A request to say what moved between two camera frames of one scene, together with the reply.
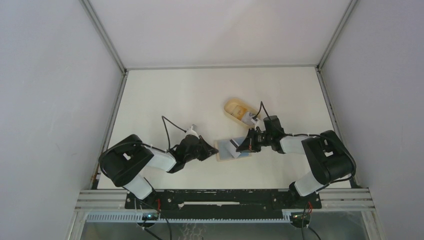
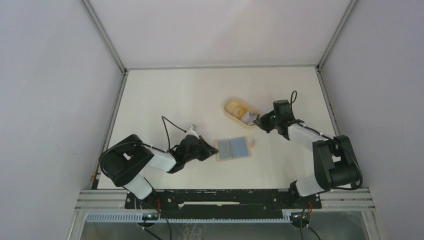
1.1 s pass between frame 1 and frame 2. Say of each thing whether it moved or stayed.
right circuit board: stayed
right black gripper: moved
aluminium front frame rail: stayed
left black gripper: stayed
